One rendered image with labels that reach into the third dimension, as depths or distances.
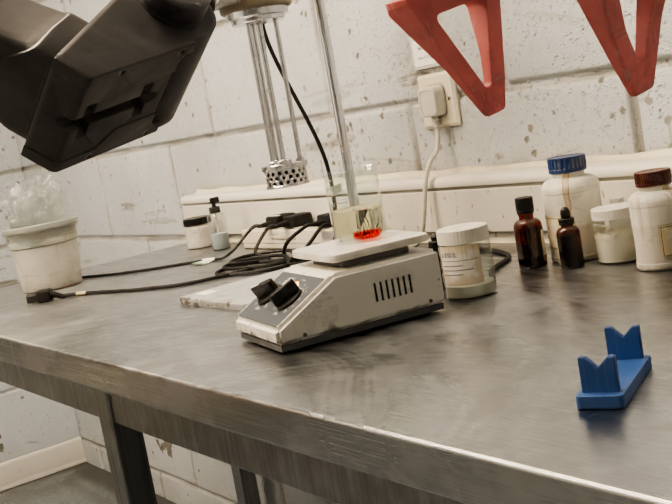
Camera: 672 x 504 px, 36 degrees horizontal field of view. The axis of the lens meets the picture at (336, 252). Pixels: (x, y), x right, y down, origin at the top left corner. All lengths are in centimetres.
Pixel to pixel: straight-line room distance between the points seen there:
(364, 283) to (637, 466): 51
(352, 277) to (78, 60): 57
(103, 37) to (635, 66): 29
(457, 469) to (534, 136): 89
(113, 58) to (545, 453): 36
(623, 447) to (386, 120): 118
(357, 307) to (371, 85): 77
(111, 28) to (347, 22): 125
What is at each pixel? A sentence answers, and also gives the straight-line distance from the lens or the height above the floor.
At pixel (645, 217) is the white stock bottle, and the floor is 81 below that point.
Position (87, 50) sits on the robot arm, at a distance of 59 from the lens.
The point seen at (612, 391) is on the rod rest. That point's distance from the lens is 76.
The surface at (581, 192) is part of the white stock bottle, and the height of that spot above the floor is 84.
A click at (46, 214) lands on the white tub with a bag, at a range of 200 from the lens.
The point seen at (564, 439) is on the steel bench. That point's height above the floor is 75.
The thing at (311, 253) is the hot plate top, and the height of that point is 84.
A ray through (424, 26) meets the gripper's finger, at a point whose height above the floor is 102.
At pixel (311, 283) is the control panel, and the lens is 110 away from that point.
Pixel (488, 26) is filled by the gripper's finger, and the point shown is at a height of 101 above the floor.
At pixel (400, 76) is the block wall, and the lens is 175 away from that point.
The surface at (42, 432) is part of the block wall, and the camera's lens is 355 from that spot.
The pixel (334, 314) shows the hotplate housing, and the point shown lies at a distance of 108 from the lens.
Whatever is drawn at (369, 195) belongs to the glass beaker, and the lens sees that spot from 114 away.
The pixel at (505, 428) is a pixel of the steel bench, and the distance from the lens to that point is 74.
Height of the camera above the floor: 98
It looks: 8 degrees down
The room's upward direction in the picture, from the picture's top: 10 degrees counter-clockwise
